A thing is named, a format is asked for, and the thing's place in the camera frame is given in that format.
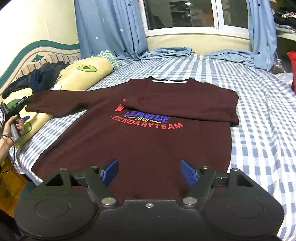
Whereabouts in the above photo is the maroon printed t-shirt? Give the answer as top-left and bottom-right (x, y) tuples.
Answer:
(26, 77), (239, 200)

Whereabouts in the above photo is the person's left forearm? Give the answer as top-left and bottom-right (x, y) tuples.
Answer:
(0, 136), (14, 164)

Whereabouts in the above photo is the dark navy clothes pile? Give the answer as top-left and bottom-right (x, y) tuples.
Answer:
(1, 61), (70, 99)

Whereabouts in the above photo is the clothes pile on shelf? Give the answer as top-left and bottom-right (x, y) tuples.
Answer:
(273, 7), (296, 34)

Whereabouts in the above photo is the person's left hand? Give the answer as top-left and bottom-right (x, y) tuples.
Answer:
(1, 115), (24, 148)

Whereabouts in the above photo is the blue white checkered bedsheet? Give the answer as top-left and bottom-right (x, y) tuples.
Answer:
(10, 55), (295, 240)

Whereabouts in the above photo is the green trimmed headboard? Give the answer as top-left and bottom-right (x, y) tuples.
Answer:
(1, 40), (81, 92)

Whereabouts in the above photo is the yellow avocado print pillow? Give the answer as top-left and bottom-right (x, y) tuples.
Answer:
(15, 51), (120, 148)

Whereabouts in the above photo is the left blue star curtain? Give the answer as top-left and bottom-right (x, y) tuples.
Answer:
(74, 1), (193, 60)

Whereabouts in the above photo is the blue star curtain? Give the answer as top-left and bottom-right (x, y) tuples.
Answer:
(206, 1), (278, 71)
(74, 1), (193, 60)

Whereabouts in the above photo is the red bag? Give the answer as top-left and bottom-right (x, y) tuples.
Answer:
(287, 51), (296, 93)

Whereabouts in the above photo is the white framed window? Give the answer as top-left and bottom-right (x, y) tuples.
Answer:
(138, 1), (249, 39)

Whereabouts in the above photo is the right blue star curtain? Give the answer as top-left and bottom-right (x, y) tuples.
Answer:
(206, 1), (278, 71)

